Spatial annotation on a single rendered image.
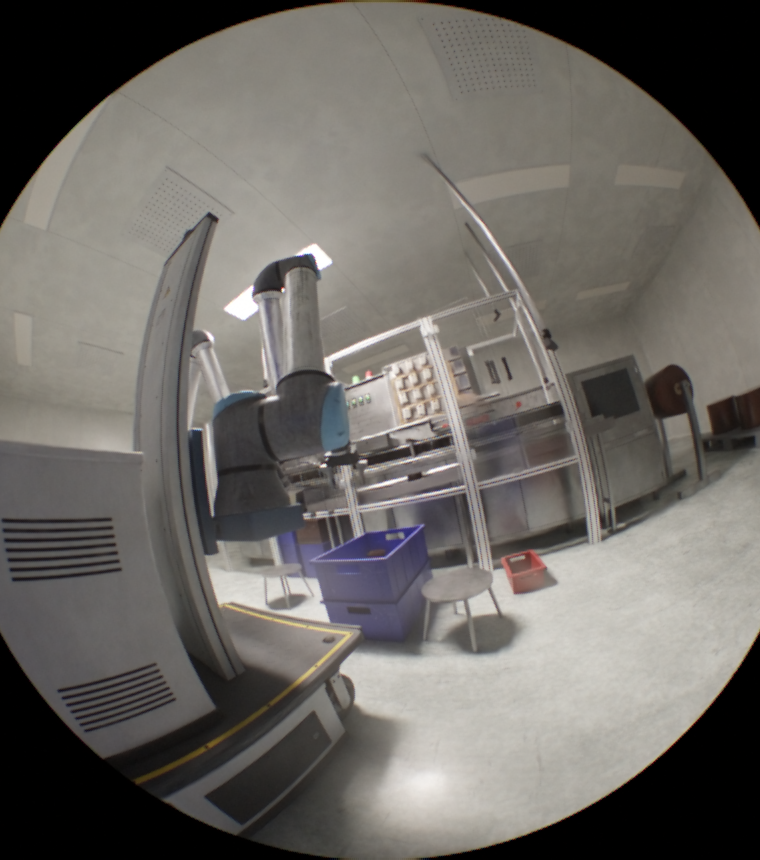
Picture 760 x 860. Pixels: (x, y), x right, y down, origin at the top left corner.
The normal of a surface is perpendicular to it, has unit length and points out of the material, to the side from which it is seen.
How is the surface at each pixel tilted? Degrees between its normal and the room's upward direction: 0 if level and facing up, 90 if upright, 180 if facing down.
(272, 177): 180
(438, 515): 90
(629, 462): 90
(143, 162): 180
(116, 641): 90
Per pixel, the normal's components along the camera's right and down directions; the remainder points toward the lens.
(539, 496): -0.40, -0.10
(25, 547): 0.89, -0.26
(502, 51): 0.21, 0.96
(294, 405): -0.04, -0.36
